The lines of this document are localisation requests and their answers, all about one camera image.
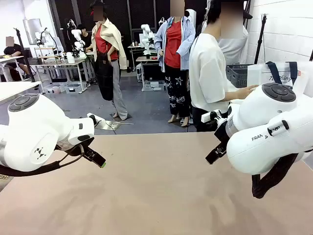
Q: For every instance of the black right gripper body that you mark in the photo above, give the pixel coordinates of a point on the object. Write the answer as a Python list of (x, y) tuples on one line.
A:
[(223, 132)]

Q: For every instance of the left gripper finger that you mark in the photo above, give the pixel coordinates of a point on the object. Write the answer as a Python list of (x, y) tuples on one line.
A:
[(95, 156), (94, 162)]

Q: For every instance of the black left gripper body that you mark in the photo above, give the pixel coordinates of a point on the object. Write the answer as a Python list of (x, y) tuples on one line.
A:
[(82, 148)]

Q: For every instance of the person's right forearm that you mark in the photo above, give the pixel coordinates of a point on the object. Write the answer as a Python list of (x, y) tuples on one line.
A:
[(233, 95)]

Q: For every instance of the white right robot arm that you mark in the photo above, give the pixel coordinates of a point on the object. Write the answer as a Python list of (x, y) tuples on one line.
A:
[(256, 147)]

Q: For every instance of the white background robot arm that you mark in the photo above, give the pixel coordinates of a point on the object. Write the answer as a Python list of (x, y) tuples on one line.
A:
[(78, 41), (44, 36), (148, 36)]

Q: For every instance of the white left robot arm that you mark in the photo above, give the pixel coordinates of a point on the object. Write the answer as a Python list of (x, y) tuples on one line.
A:
[(36, 127)]

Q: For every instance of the person's right hand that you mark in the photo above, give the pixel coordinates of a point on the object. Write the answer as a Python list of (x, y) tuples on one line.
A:
[(249, 90)]

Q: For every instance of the dark grey plastic basket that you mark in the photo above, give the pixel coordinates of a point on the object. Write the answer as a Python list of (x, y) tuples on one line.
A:
[(238, 76)]

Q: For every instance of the clear plastic storage box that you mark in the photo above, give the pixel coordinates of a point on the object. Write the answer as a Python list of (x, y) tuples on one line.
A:
[(153, 86), (53, 88), (75, 88)]

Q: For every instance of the person in white t-shirt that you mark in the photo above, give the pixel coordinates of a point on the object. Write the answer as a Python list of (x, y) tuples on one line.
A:
[(207, 73)]

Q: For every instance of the figure in white shirt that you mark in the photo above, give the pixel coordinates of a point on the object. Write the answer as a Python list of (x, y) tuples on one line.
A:
[(234, 51)]

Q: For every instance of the mannequin with blue shirt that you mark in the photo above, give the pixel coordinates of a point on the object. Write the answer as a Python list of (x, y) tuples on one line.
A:
[(174, 61)]

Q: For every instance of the grey background workbench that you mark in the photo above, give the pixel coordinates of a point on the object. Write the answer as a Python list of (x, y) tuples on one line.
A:
[(66, 63)]

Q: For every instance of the white side table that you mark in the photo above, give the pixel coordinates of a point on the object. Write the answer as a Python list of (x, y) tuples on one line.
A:
[(14, 89)]

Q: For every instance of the dark-topped background desk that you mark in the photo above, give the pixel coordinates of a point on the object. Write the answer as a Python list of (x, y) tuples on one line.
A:
[(150, 60)]

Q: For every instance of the mannequin with cream jacket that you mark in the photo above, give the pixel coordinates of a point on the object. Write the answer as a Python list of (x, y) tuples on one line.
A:
[(107, 49)]

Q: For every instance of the standing person in black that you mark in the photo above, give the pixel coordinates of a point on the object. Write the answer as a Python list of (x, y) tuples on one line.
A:
[(86, 40)]

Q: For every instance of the black tripod by seated person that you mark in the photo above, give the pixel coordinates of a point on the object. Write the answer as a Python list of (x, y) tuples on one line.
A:
[(24, 56)]

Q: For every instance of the seated person in black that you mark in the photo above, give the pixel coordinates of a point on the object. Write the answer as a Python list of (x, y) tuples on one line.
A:
[(14, 52)]

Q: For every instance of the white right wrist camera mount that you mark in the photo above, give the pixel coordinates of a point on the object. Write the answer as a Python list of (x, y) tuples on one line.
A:
[(210, 116)]

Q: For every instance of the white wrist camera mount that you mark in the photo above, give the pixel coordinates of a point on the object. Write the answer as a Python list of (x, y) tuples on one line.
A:
[(210, 116), (96, 118)]

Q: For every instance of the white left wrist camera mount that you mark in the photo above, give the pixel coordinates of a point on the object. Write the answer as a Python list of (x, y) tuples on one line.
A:
[(96, 118)]

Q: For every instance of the metal mannequin base plate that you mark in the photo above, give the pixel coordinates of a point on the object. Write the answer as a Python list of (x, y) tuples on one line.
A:
[(115, 124)]

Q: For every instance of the black tripod by brick wall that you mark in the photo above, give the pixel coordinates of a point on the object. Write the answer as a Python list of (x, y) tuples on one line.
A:
[(261, 36)]

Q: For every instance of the grey wall panel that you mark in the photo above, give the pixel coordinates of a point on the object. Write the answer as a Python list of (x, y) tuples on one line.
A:
[(31, 30)]

